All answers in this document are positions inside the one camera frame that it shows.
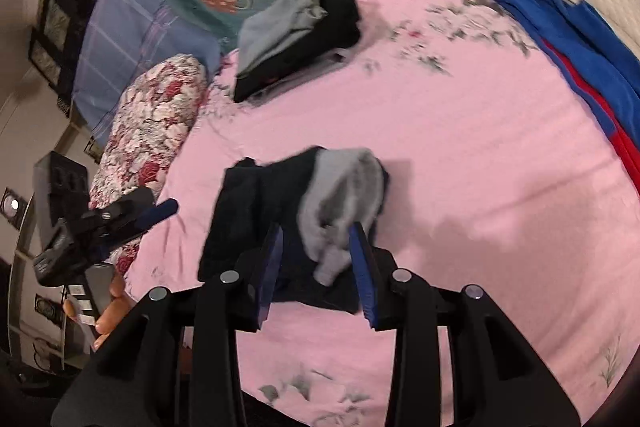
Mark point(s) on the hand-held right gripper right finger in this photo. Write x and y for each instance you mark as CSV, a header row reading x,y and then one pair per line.
x,y
364,279

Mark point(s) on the black box with round holes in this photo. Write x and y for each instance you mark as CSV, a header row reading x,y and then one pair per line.
x,y
60,177

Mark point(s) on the red floral pillow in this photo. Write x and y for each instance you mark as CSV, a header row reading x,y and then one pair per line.
x,y
150,122

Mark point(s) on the pink floral bed sheet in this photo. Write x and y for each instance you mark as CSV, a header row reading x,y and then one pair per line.
x,y
475,157

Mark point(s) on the blue and red pants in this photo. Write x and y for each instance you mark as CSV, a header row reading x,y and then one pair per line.
x,y
575,37

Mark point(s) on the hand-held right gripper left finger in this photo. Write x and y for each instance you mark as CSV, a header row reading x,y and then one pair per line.
x,y
270,277

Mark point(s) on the folded black pants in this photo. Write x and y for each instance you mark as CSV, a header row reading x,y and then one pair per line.
x,y
340,17

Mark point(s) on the navy pants with bear patch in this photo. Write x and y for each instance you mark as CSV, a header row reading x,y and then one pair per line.
x,y
240,217

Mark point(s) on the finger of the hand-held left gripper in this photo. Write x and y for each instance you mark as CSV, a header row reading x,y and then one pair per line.
x,y
122,239
162,208

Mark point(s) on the person's left hand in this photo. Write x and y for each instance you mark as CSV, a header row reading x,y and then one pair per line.
x,y
117,302

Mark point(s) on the folded grey pants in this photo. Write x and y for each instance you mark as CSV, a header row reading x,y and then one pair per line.
x,y
280,27

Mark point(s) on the purple plaid pillow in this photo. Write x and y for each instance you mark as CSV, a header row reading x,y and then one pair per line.
x,y
130,42

